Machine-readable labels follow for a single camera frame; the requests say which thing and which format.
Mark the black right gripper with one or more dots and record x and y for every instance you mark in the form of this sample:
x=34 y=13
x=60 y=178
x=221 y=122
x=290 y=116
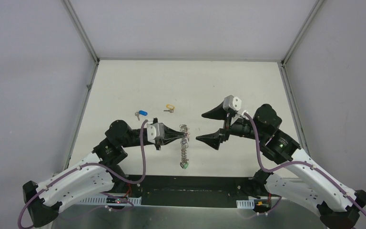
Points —
x=213 y=139

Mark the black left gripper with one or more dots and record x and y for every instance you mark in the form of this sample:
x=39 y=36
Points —
x=159 y=142

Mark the yellow tag key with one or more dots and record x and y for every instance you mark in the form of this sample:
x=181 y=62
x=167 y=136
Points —
x=169 y=108

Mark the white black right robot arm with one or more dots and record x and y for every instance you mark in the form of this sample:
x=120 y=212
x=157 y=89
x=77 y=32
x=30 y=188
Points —
x=286 y=169

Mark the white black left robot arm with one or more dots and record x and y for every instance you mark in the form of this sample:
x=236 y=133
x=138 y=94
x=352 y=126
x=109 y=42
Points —
x=97 y=172

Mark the loose blue tag key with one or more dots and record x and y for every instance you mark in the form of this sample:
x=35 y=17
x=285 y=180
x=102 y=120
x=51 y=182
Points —
x=140 y=113

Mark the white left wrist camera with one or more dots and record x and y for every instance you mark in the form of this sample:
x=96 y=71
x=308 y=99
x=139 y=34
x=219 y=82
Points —
x=154 y=132

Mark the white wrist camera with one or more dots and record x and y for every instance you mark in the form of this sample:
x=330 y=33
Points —
x=154 y=132
x=232 y=103

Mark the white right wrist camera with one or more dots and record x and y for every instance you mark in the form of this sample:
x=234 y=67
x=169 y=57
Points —
x=232 y=103

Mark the black mounting base plate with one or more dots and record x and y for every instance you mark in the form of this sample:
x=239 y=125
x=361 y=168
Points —
x=179 y=191

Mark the left white cable duct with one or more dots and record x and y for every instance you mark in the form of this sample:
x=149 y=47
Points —
x=101 y=200

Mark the white cable duct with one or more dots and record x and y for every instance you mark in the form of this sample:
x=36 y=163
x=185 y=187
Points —
x=245 y=204
x=101 y=200

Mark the right white cable duct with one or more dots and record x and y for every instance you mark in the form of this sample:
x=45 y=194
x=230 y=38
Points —
x=245 y=204

